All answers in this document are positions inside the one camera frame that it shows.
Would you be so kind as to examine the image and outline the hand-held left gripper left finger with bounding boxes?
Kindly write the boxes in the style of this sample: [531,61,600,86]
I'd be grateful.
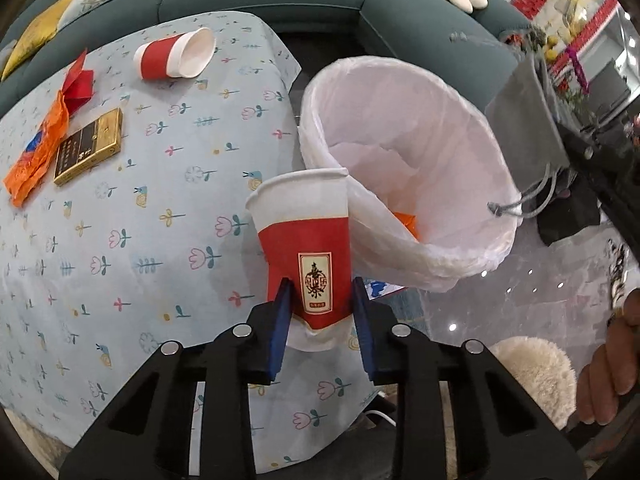
[59,276,297,480]

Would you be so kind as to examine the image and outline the floral light blue tablecloth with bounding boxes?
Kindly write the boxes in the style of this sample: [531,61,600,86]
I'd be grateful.
[0,10,396,466]

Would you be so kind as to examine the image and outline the grey drawstring pouch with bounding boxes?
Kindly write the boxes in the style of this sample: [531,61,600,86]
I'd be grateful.
[484,52,571,221]

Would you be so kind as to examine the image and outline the cream fluffy stool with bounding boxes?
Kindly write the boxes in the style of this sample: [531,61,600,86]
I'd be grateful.
[487,337,578,428]

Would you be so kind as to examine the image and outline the blue floral box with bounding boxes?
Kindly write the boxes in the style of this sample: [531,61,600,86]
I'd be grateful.
[367,280,407,297]

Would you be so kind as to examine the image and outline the red paper cup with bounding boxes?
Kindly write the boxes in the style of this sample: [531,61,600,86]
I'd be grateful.
[134,26,217,81]
[245,169,353,352]

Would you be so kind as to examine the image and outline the black and gold box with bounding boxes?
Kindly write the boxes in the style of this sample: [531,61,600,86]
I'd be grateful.
[53,107,123,187]

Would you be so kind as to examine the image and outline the person's right hand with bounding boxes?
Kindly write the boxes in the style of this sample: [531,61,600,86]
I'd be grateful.
[575,290,640,426]

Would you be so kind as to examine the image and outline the yellow embroidered cushion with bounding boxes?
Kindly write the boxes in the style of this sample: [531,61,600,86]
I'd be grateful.
[0,0,81,81]

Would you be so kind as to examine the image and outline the white cable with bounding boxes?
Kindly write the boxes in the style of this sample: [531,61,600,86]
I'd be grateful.
[362,407,398,426]

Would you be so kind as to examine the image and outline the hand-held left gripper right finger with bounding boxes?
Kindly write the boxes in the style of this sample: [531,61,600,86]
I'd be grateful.
[351,276,586,480]

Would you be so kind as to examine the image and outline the orange plastic wrapper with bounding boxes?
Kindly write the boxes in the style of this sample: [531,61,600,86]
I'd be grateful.
[392,211,418,241]
[4,91,71,208]

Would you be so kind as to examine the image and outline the trash bin with white bag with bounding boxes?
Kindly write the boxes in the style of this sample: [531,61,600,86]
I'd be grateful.
[298,57,523,293]

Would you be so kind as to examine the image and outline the purple orchid flowers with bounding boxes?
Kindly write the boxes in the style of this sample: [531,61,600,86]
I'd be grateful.
[565,42,593,96]

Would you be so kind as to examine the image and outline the red paper wrapper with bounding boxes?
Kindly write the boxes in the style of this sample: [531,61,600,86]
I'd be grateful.
[61,49,96,113]

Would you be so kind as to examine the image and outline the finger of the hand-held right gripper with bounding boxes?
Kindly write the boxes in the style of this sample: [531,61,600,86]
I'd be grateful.
[554,119,640,241]

